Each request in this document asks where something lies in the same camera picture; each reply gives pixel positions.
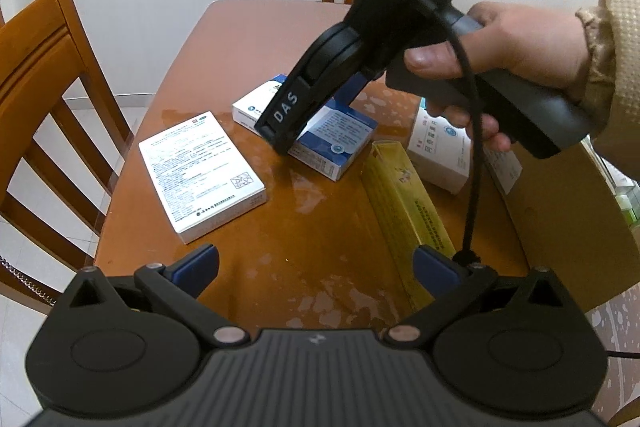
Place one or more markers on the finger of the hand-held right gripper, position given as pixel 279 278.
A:
pixel 287 147
pixel 356 91

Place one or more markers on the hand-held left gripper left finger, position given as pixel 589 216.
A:
pixel 197 269

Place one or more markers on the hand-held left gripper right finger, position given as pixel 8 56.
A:
pixel 435 272

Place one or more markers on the blue white molecule print box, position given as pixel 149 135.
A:
pixel 340 137

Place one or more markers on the yellow long box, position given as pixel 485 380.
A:
pixel 405 207

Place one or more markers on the white medicine box small text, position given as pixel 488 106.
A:
pixel 200 177

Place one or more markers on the white medicine box round logo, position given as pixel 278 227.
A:
pixel 440 152

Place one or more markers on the cardboard box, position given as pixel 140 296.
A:
pixel 575 232

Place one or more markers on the wooden desktop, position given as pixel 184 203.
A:
pixel 300 232

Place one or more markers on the person's right hand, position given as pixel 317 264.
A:
pixel 530 47

